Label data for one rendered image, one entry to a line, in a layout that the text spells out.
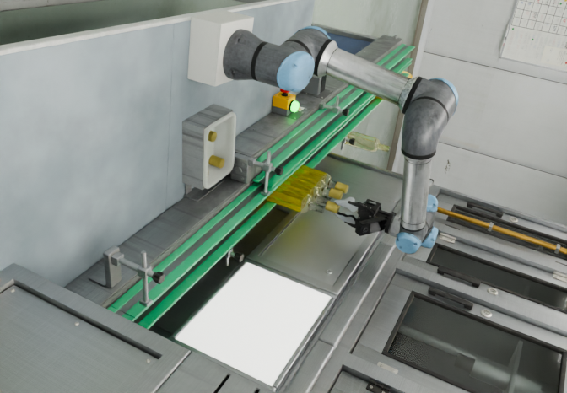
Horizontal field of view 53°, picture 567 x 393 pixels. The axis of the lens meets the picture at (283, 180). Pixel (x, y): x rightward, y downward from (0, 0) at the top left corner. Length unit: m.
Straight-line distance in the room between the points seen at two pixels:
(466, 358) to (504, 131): 6.38
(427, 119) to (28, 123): 0.97
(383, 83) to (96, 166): 0.82
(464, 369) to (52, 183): 1.24
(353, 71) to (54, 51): 0.83
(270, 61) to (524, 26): 6.19
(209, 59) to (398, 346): 1.02
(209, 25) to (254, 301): 0.83
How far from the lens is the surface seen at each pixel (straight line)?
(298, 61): 1.61
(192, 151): 1.79
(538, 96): 7.86
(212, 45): 1.66
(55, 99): 1.36
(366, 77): 1.68
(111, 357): 1.19
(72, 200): 1.49
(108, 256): 1.50
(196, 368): 1.14
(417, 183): 1.64
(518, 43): 7.69
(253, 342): 1.66
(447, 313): 1.96
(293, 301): 1.79
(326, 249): 2.02
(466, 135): 8.16
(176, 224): 1.77
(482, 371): 1.83
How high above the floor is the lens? 1.69
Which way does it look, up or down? 21 degrees down
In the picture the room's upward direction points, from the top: 109 degrees clockwise
